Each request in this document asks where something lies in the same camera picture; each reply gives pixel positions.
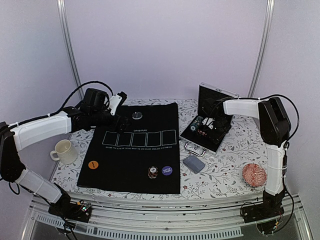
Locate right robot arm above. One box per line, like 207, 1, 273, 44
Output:
201, 94, 291, 218

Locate aluminium frame post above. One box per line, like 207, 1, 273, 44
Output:
247, 0, 275, 98
56, 0, 82, 87

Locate cream ceramic mug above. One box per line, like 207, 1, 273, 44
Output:
49, 139, 78, 165

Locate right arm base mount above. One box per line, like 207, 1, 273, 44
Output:
239, 201, 285, 235

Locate clear acrylic dealer button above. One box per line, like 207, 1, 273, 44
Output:
132, 111, 143, 120

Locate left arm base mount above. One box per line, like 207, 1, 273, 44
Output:
48, 200, 92, 223

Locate right aluminium frame post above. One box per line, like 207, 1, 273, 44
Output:
247, 0, 275, 98

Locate orange big blind button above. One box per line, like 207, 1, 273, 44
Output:
88, 160, 99, 170

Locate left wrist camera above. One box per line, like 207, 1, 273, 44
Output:
108, 91, 127, 116

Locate black poker playing mat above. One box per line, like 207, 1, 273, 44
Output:
76, 103, 181, 195

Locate red black chip row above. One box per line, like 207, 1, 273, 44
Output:
197, 128, 213, 139

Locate left aluminium frame post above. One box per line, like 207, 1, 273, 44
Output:
56, 0, 82, 87

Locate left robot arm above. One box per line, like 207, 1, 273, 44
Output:
0, 88, 128, 219

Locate aluminium poker chip case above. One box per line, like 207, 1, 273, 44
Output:
180, 82, 239, 157

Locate orange black poker chip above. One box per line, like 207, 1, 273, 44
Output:
147, 166, 158, 179

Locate left teal chip stack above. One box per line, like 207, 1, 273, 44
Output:
189, 115, 204, 132

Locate purple small blind button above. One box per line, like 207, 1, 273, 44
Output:
161, 166, 173, 176

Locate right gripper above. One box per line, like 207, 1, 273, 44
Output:
206, 115, 232, 145

